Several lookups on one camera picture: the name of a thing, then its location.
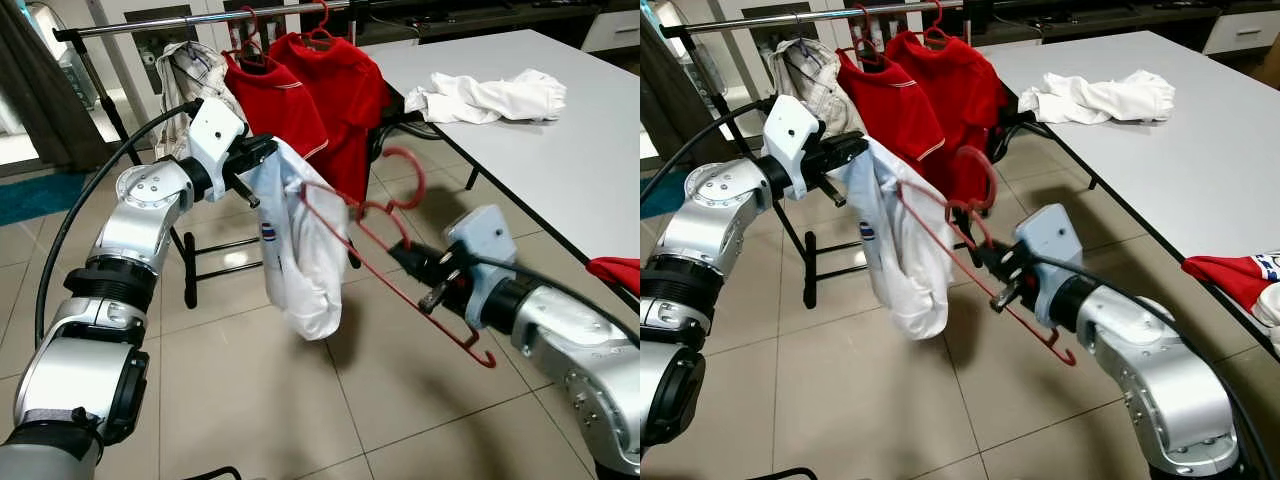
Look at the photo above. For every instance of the red clothes hanger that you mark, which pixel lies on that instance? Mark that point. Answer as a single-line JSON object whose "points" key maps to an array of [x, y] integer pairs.
{"points": [[993, 180], [250, 45], [421, 180], [322, 35], [864, 45], [937, 35]]}

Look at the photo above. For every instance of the white shirt with prints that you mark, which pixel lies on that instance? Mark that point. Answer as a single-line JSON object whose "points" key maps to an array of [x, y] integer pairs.
{"points": [[900, 270], [300, 270]]}

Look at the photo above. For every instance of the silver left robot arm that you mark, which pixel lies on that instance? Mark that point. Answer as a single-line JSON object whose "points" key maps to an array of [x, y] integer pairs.
{"points": [[720, 210], [140, 215]]}

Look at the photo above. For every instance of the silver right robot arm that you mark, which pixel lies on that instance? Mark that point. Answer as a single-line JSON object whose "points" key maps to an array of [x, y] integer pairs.
{"points": [[1150, 380], [580, 350]]}

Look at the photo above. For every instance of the cream jacket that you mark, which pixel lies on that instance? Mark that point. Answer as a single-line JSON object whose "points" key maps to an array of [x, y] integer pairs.
{"points": [[190, 75], [810, 80]]}

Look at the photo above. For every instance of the black chrome clothes rack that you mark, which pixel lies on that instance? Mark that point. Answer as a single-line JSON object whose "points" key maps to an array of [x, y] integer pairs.
{"points": [[760, 22], [150, 26]]}

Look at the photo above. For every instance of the dark grey curtain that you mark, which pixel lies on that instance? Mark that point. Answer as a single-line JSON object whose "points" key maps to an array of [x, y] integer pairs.
{"points": [[670, 100], [30, 90]]}

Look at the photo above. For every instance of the red garment with white lettering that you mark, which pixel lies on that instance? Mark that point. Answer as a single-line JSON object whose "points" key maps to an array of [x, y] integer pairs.
{"points": [[615, 272], [1220, 275]]}

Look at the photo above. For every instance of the white crumpled garment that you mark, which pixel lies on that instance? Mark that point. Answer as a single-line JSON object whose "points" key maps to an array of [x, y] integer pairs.
{"points": [[1100, 100], [490, 100]]}

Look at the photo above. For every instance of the white drawer cabinet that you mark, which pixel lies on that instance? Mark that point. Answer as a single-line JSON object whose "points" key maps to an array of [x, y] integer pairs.
{"points": [[612, 32], [1240, 32]]}

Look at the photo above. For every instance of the black low shelf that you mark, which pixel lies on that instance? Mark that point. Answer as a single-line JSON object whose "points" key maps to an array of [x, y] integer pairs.
{"points": [[1100, 12], [480, 15]]}

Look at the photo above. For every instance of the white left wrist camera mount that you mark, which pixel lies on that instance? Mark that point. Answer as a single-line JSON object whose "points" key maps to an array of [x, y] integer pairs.
{"points": [[790, 130], [215, 125]]}

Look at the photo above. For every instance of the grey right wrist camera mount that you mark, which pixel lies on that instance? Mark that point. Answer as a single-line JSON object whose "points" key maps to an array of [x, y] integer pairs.
{"points": [[1050, 240], [485, 240]]}

